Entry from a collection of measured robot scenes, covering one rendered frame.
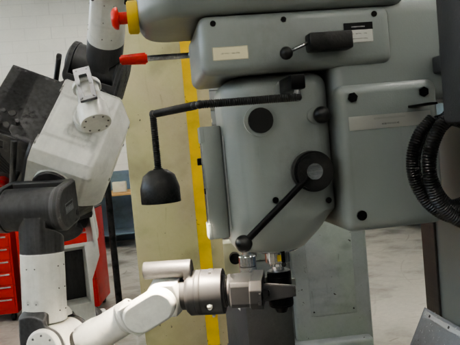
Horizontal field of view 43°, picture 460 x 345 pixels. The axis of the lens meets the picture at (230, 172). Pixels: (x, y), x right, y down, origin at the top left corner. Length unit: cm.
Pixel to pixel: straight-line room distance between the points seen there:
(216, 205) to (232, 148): 12
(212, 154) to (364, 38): 34
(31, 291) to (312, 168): 63
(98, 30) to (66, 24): 897
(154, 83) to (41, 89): 145
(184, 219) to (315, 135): 186
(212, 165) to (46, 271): 42
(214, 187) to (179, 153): 174
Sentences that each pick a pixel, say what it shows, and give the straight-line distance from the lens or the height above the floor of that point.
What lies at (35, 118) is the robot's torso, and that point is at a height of 161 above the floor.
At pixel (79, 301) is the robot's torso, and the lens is 170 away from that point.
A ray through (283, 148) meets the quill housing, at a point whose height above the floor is 150.
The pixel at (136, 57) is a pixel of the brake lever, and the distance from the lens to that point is 118.
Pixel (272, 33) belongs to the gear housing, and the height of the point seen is 169.
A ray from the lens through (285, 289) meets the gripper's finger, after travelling 111.
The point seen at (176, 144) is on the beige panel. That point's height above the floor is 153.
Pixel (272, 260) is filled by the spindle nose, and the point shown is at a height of 129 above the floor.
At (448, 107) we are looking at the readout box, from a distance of 88.
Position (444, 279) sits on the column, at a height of 118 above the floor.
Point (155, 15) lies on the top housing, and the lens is 100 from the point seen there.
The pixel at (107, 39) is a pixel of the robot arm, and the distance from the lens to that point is 143.
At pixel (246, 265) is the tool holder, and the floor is 119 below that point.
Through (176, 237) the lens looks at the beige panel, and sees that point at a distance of 284.
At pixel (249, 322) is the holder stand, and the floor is 108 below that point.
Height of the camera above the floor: 152
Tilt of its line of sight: 3 degrees down
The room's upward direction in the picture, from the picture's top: 5 degrees counter-clockwise
